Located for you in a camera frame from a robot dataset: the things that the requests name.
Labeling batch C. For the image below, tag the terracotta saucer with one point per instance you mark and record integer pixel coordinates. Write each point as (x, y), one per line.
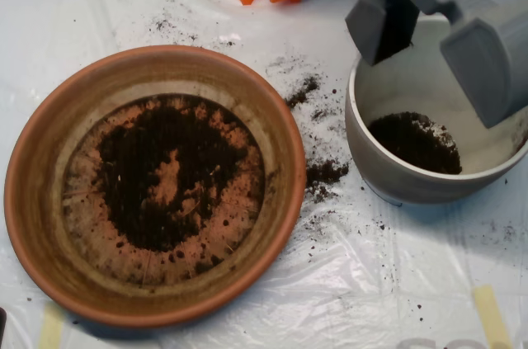
(41, 200)

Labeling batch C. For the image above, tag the small spilled soil clump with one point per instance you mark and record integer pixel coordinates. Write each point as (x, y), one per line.
(299, 97)

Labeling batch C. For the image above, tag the clear plastic sheet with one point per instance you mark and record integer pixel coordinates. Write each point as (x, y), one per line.
(371, 274)

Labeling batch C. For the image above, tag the dark soil pile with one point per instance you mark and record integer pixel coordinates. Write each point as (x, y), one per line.
(132, 159)

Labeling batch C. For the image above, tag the dark object at edge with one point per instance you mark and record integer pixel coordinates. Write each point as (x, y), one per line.
(2, 324)

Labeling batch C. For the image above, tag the large spilled soil clump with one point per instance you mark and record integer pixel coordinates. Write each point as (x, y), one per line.
(323, 171)

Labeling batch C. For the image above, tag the long beige tape strip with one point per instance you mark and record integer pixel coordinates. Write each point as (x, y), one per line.
(491, 316)

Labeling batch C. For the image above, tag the white ceramic pot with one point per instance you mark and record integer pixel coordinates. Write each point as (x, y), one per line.
(392, 188)

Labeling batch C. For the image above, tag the faded beige tape strip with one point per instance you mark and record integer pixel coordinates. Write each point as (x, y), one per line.
(51, 328)

